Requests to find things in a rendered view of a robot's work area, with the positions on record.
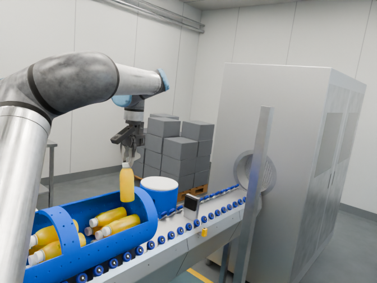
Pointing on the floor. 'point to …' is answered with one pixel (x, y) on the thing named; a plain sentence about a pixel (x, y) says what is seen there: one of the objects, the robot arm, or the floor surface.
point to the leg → (225, 263)
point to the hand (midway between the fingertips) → (126, 163)
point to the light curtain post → (253, 192)
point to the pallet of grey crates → (176, 153)
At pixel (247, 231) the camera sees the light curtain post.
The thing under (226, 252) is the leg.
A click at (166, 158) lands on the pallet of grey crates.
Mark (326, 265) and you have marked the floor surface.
